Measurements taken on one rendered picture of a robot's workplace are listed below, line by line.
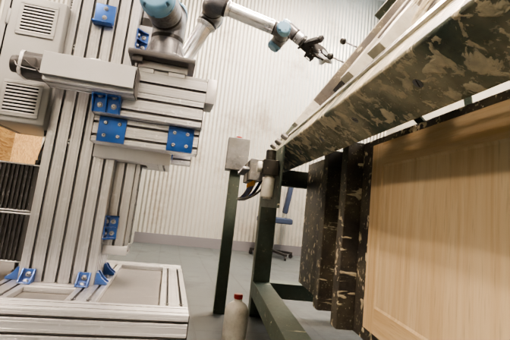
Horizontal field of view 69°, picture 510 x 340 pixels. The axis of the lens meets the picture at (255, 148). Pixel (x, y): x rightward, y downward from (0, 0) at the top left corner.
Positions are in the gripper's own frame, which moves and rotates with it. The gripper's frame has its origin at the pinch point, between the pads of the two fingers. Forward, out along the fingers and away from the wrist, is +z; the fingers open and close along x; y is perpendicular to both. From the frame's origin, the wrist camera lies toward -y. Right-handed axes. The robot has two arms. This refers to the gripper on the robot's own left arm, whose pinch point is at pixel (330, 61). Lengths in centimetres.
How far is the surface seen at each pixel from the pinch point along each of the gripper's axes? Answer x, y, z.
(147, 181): 28, 309, -76
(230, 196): 85, 41, 6
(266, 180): 96, -22, 11
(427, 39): 116, -118, 8
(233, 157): 70, 33, -6
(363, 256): 104, -40, 50
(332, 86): 48, -34, 7
